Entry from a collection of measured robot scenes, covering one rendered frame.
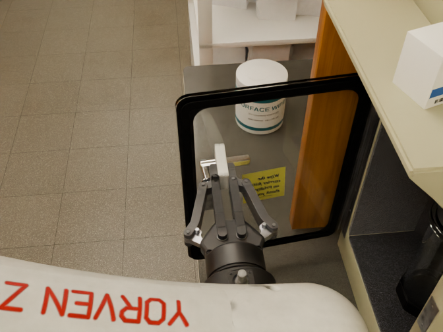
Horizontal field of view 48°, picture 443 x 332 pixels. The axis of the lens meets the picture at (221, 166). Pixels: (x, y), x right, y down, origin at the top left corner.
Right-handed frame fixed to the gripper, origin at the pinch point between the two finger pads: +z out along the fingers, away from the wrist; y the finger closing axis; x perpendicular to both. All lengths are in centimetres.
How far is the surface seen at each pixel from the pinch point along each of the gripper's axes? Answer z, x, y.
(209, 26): 91, 29, -5
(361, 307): -8.9, 31.6, -25.7
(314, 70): 13.5, -7.0, -16.6
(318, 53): 12.8, -10.5, -16.6
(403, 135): -20.1, -23.1, -15.0
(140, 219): 93, 128, 28
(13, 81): 208, 128, 106
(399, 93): -14.0, -23.1, -16.8
